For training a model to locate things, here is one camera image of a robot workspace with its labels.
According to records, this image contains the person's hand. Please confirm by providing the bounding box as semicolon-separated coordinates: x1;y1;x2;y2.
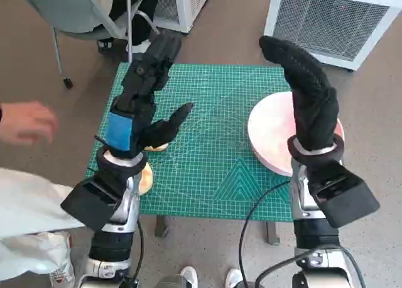
0;101;59;144

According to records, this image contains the long black cable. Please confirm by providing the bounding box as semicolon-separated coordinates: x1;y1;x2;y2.
238;178;293;288

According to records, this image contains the seated person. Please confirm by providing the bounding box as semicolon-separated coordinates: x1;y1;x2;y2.
97;0;163;55

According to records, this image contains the small white mesh cabinet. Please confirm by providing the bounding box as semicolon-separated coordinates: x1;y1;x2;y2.
153;0;217;34

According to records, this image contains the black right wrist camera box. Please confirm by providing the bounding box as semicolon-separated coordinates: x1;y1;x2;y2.
309;160;381;229

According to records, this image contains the white shoe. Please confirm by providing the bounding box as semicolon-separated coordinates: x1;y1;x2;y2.
180;265;198;288
225;268;242;288

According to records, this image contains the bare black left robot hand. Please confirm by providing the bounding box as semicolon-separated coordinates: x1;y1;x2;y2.
95;30;195;160

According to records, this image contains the toy bread bun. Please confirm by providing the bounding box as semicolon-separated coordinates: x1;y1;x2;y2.
144;142;169;152
138;162;155;196

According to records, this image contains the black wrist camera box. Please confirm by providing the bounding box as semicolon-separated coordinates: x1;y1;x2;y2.
309;160;381;229
60;171;126;232

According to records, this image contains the pink bowl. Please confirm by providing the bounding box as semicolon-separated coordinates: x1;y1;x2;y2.
247;91;345;177

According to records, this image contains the black table leg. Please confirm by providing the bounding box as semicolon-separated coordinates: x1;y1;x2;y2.
154;215;169;238
266;221;281;245

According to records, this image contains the large white mesh cabinet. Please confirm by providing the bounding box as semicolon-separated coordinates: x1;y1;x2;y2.
263;0;402;72

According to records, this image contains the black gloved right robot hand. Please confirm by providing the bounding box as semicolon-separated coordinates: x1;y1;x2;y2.
258;35;340;152

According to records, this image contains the grey office chair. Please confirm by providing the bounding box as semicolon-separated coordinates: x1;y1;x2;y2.
15;0;161;89

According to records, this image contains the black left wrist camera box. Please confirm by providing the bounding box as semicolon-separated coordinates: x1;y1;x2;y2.
60;171;126;232

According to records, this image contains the green cutting mat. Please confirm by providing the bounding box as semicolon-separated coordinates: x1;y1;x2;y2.
94;62;296;223

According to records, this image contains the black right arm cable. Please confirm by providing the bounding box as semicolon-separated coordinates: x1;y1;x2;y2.
254;246;367;288

